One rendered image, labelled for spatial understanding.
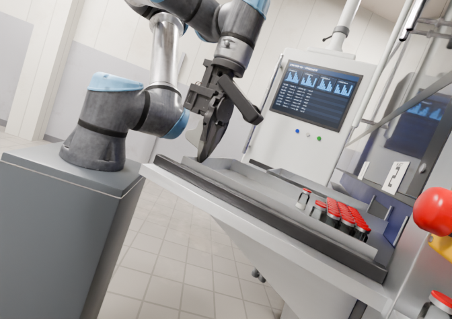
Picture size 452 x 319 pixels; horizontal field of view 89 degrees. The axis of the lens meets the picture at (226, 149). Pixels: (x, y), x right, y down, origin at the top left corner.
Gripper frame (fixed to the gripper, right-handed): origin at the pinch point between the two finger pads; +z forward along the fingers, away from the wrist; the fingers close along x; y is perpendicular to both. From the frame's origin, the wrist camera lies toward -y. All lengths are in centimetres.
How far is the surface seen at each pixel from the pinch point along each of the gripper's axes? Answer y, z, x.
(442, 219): -31.5, -7.2, 19.9
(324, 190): -26, 2, -54
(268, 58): 89, -111, -253
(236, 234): -13.0, 10.2, 2.5
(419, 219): -30.6, -6.4, 18.7
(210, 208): -9.5, 4.7, 11.0
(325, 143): -20, -18, -89
